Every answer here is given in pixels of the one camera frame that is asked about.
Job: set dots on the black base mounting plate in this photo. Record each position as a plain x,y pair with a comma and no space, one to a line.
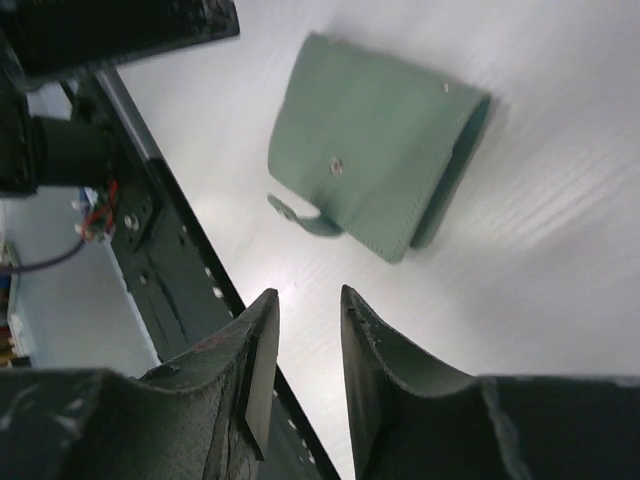
177,281

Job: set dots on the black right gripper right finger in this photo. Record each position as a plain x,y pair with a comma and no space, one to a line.
413,416

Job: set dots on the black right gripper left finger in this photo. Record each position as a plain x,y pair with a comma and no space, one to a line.
203,415

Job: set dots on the green leather card holder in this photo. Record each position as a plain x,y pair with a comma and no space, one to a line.
375,143

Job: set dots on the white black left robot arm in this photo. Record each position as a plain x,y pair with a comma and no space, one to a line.
45,42

